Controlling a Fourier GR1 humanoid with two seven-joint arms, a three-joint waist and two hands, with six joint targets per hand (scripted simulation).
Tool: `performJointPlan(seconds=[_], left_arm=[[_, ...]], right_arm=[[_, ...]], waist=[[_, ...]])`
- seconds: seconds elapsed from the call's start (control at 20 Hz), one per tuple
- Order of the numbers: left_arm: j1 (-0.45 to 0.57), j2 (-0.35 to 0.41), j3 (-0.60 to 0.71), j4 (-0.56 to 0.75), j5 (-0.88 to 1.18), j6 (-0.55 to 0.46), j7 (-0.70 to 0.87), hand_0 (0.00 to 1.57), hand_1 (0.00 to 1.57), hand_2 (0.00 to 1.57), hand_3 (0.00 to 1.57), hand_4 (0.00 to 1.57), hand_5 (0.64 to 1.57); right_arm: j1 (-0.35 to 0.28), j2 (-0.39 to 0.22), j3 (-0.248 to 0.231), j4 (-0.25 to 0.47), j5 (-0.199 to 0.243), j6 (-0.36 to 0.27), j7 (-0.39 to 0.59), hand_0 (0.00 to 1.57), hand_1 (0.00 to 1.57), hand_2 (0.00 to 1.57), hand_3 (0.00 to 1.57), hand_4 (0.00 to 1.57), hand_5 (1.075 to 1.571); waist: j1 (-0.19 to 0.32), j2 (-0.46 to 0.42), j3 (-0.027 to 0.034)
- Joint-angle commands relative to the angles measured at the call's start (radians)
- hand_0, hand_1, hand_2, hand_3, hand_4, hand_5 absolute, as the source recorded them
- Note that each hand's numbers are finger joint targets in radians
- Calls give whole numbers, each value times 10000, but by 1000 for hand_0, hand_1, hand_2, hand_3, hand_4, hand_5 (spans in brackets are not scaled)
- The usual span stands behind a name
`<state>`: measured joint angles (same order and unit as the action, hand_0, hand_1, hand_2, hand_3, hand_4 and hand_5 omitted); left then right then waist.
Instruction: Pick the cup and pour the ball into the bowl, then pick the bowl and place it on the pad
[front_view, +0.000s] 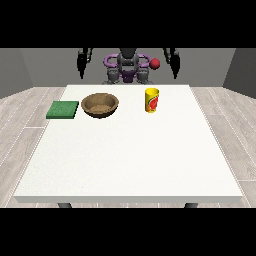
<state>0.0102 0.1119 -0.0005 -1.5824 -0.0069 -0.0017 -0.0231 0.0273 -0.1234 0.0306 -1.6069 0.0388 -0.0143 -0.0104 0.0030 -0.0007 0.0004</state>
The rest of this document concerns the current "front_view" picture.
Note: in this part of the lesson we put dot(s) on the small red ball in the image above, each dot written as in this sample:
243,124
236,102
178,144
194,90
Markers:
155,63

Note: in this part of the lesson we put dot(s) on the yellow cup with melon print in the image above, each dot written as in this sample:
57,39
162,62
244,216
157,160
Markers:
151,100

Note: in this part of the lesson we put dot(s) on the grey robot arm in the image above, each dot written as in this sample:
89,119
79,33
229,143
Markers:
88,52
167,52

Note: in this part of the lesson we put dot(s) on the green square pad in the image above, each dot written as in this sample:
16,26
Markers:
62,109

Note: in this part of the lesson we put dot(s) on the brown wooden bowl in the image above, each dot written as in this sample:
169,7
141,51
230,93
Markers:
100,106

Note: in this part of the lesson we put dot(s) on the grey robot trunk purple rings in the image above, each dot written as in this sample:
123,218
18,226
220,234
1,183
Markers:
127,68

